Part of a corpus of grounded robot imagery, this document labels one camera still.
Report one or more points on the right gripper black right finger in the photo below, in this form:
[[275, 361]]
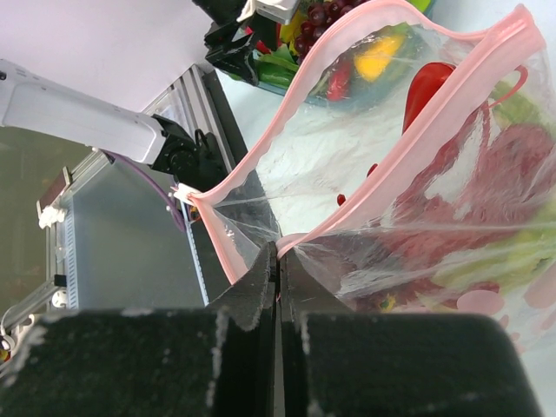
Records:
[[340, 363]]

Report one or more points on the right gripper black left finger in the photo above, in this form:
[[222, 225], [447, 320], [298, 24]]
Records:
[[212, 361]]

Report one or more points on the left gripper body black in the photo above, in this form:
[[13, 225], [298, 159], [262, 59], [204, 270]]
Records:
[[230, 49]]

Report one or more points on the clear zip top bag pink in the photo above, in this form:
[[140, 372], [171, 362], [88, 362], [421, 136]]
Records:
[[313, 165]]

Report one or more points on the green celery stalks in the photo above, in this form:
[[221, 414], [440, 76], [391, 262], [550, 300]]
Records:
[[511, 237]]

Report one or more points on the red plastic lobster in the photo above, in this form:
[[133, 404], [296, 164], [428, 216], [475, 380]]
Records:
[[402, 237]]

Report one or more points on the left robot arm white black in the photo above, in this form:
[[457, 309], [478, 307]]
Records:
[[85, 71]]

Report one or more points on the green leafy vegetable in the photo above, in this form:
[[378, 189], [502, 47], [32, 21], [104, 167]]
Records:
[[276, 69]]

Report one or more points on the dark red grape bunch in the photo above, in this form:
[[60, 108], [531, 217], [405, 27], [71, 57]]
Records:
[[318, 17]]

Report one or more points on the red chili pepper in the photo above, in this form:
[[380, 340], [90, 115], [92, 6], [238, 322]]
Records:
[[339, 80]]

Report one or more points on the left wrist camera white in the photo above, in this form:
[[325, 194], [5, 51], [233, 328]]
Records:
[[280, 11]]

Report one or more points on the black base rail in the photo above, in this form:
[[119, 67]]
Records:
[[203, 144]]

